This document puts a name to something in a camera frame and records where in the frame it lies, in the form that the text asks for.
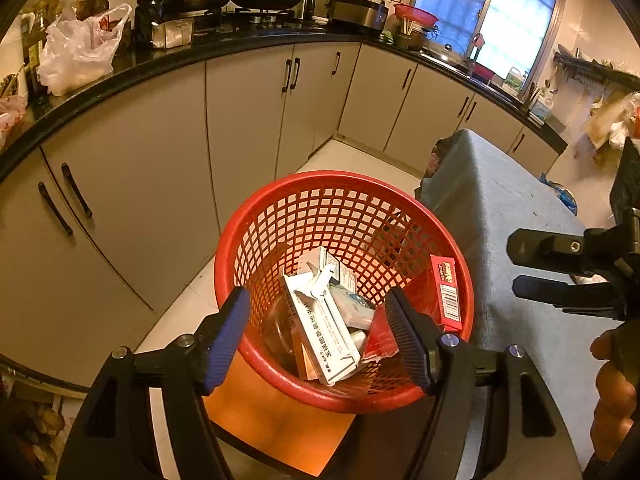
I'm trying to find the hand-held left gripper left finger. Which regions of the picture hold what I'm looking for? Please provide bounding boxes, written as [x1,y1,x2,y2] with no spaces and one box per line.
[56,286,252,480]

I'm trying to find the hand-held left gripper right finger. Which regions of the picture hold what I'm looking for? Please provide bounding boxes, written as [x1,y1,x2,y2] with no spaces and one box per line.
[384,287,583,480]

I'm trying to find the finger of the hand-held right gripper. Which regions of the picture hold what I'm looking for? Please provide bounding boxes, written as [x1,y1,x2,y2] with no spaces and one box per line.
[512,274,618,312]
[506,228,588,268]

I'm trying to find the clear plastic bag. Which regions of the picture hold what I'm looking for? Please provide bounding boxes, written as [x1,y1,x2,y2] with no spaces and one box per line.
[257,302,301,361]

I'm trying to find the white blue packet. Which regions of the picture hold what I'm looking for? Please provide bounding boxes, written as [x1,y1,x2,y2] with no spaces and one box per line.
[330,285,377,332]

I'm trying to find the small red box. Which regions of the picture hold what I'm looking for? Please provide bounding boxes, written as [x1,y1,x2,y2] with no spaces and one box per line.
[430,254,463,333]

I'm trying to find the white printed medicine box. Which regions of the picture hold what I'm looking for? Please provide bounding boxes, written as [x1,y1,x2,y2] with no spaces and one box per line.
[280,272,362,387]

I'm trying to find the red plastic basket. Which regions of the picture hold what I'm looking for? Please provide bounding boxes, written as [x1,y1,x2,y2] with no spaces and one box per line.
[214,170,475,415]

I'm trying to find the person's right hand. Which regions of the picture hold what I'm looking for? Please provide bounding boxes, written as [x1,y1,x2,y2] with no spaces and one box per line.
[590,332,638,461]

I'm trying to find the blue plastic bag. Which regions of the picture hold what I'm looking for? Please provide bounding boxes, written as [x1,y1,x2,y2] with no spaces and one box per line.
[539,172,578,216]

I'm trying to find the orange stool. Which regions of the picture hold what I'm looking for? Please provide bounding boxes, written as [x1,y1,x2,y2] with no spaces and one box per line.
[207,355,358,478]

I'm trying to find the hanging plastic bags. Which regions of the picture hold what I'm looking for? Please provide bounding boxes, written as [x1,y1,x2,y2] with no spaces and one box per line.
[585,91,640,151]

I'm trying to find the green label bottle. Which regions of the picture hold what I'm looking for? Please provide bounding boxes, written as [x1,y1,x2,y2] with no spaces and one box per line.
[502,66,526,93]

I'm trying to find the beige lower kitchen cabinets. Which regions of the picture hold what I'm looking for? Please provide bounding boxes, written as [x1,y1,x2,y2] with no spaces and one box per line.
[0,42,561,391]

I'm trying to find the sink faucet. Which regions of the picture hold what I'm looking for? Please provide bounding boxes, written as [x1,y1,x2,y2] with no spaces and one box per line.
[467,32,486,66]

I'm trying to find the glass pot lid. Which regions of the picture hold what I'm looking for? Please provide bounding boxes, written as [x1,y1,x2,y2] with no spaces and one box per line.
[425,35,468,68]

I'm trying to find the kitchen window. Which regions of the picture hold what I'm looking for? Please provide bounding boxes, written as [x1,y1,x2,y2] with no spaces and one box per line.
[407,0,571,81]

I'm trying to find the chopstick holder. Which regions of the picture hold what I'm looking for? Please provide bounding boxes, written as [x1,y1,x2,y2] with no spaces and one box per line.
[396,16,418,50]

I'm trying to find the red colander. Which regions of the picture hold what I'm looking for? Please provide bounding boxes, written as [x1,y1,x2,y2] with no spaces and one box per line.
[392,2,440,27]

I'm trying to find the black kitchen countertop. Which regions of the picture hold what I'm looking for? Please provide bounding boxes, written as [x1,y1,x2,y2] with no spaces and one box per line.
[0,15,568,181]

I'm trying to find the rice cooker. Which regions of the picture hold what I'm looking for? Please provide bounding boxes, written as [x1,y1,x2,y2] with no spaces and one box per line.
[326,0,390,31]

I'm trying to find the pink plastic bag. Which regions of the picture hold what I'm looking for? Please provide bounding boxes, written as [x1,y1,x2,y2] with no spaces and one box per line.
[0,95,28,146]

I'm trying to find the square metal container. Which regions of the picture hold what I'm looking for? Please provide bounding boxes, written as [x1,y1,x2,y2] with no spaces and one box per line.
[151,16,195,50]

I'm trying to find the white plastic bag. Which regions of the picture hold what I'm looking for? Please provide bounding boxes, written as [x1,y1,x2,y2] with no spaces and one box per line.
[37,2,133,97]

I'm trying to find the gas stove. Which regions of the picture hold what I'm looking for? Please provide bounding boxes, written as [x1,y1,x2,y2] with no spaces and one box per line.
[235,7,326,28]

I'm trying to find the dark sauce bottle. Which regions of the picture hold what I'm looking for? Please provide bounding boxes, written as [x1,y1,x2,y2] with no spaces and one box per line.
[135,0,170,50]

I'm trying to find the black wall rack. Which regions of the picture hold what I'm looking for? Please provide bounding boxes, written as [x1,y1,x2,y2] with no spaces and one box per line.
[552,52,640,92]

